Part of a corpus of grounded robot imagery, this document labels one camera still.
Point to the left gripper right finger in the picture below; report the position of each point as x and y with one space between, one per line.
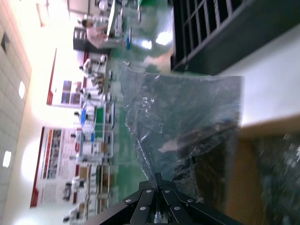
178 201

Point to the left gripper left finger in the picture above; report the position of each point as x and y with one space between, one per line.
140 201

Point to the black graphics card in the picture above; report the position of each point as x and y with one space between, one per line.
211 140

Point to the grey antistatic bag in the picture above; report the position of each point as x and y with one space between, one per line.
187 112

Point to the brown cardboard box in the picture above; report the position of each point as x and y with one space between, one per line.
246 175

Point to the bagged graphics card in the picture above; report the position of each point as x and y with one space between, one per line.
281 182

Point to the white tube workbench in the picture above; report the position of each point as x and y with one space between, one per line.
103 175

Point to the white shelf rack blue bin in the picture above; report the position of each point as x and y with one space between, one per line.
92 137

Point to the white shelf rack green panel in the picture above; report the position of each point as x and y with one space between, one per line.
100 117

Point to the info board with photo row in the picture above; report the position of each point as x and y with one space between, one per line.
42 168

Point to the info board with dark photos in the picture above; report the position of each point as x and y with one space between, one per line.
59 93

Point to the white ceiling light panel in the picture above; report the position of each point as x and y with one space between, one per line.
21 90
7 159

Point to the black slotted divider crate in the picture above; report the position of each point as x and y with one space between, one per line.
234 47

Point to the dark tall cabinet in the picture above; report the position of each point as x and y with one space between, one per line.
79 38

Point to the person in light clothes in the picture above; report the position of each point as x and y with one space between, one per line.
93 32

